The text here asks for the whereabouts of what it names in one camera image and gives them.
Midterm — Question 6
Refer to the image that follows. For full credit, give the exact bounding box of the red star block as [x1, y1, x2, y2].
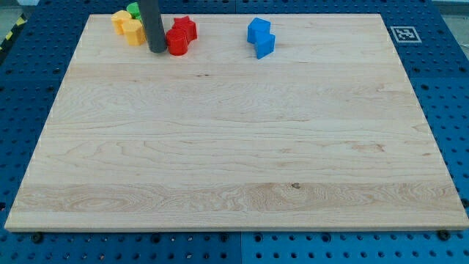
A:
[172, 15, 198, 43]

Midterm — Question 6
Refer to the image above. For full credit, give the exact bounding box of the light wooden board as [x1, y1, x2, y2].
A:
[5, 14, 468, 232]

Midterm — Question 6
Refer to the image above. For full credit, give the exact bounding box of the blue cube block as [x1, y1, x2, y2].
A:
[254, 32, 276, 59]

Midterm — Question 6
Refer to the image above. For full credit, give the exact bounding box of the red cylinder block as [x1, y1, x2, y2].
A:
[166, 29, 188, 56]

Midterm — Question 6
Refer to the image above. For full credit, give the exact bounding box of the blue moon block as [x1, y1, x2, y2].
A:
[247, 18, 271, 44]

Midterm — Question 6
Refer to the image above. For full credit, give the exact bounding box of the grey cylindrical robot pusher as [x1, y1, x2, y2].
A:
[137, 0, 167, 53]

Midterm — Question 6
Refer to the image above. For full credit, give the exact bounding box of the yellow hexagon block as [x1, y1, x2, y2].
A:
[122, 19, 146, 46]

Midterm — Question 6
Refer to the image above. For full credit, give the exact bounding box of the green round block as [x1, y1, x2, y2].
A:
[126, 1, 141, 21]

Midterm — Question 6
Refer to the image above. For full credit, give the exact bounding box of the yellow heart block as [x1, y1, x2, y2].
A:
[111, 10, 132, 35]

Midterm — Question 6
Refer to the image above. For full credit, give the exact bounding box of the white fiducial marker tag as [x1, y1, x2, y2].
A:
[390, 26, 421, 43]

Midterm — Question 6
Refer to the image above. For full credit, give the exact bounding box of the black bolt left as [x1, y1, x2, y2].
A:
[30, 232, 44, 244]

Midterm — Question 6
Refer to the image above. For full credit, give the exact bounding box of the black bolt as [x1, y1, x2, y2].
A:
[30, 232, 44, 244]
[437, 230, 451, 241]

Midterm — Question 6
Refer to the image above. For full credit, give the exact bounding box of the black bolt right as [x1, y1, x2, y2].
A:
[437, 230, 451, 241]

